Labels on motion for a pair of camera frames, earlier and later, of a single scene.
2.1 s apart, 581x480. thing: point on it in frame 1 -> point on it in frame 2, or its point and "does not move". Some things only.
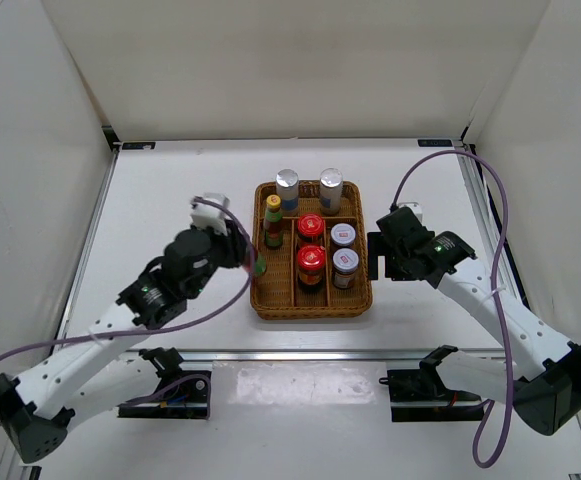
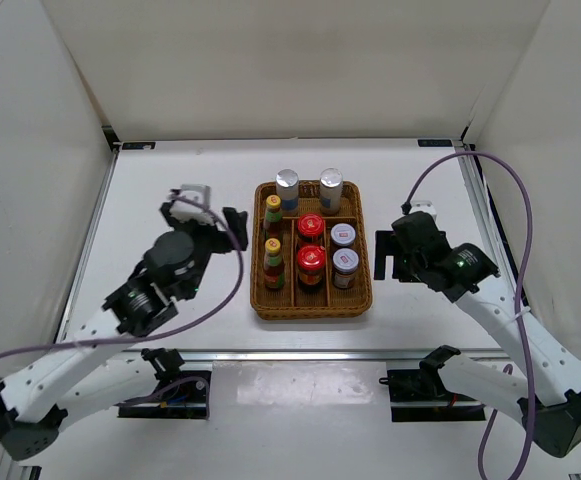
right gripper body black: [394, 266] does not move
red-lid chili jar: [311, 262] does not move
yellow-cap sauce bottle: [260, 264] -> [273, 266]
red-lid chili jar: [311, 230] does not move
